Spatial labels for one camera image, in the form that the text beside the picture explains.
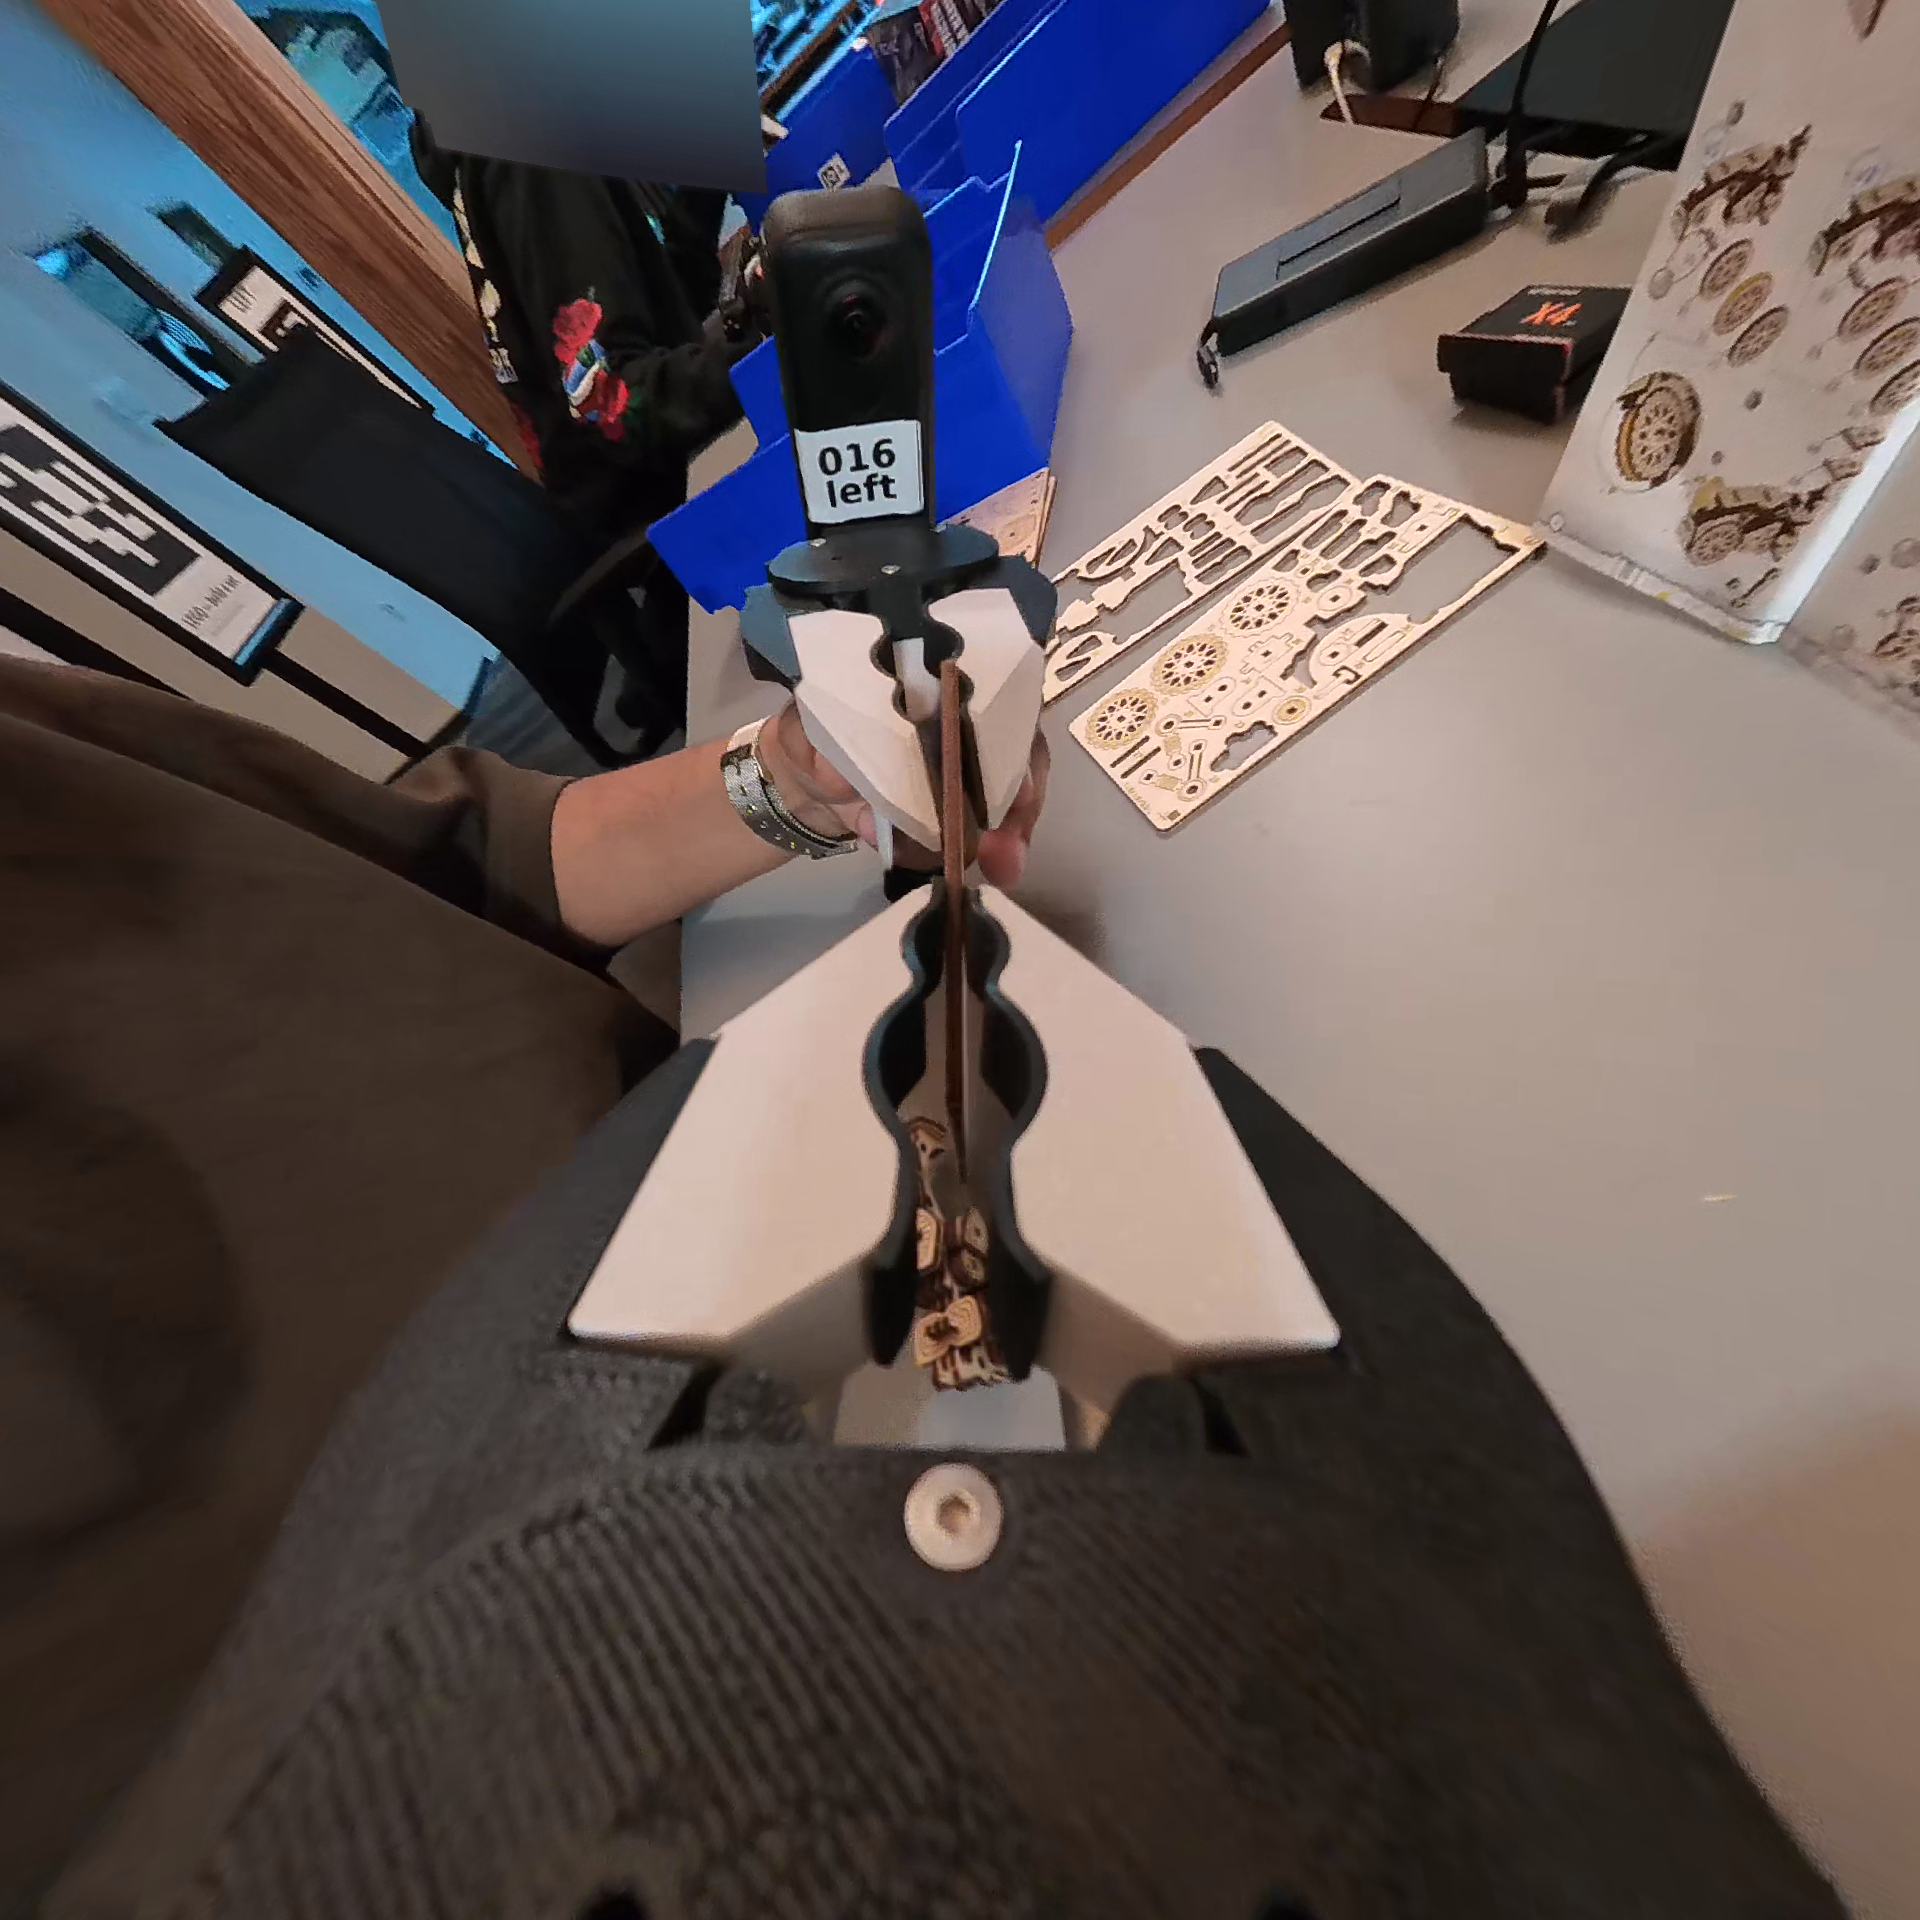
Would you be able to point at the small framed poster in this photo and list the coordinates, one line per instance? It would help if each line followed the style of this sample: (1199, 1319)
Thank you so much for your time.
(284, 322)

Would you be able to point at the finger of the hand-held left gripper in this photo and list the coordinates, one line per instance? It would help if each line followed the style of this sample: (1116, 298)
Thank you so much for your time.
(848, 698)
(1008, 674)

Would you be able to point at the long black case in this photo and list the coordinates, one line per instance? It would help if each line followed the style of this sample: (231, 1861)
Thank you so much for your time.
(1351, 240)

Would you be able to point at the wooden beam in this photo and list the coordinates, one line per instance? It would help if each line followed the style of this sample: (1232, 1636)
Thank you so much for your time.
(301, 150)

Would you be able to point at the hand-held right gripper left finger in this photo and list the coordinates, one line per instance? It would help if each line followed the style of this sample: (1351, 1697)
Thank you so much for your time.
(720, 1201)

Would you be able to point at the wooden puzzle sheet with gears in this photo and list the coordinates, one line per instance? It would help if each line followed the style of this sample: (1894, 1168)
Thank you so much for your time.
(1155, 788)

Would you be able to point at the black charging dock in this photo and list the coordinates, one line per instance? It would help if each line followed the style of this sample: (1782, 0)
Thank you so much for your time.
(1380, 39)

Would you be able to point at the folded model instruction booklet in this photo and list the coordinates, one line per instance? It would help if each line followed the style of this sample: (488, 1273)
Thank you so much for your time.
(1724, 375)

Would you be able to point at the person's left forearm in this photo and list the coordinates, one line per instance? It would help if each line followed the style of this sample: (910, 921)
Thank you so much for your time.
(644, 841)

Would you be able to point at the black flat monitor base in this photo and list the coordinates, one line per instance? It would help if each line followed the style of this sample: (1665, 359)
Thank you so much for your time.
(1621, 74)

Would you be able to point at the small wooden model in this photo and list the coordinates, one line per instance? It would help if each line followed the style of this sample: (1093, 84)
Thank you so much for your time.
(952, 1290)

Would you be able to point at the silver wristwatch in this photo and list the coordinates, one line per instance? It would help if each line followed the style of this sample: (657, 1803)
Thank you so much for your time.
(759, 794)

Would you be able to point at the framed marker poster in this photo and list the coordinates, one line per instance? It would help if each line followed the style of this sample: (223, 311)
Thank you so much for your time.
(91, 510)

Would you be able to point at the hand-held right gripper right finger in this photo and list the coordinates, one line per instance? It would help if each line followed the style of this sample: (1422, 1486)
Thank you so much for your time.
(1184, 1201)

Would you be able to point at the grey desk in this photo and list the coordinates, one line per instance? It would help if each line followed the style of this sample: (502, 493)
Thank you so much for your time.
(1500, 975)

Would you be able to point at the cut-out wooden puzzle sheet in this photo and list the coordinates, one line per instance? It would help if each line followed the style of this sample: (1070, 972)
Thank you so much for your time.
(1069, 661)

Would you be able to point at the black office chair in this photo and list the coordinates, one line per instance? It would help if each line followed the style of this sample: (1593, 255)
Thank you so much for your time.
(391, 494)

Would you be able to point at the person's left hand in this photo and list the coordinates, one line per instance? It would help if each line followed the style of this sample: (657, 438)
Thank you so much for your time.
(825, 794)

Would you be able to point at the person's brown clothing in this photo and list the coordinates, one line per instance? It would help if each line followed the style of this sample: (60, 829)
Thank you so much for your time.
(224, 1201)

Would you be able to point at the small black box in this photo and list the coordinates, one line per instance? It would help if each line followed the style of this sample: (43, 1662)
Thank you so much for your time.
(1531, 353)

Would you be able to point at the engraved wooden puzzle sheet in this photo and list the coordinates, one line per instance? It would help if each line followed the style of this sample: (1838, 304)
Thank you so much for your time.
(952, 841)

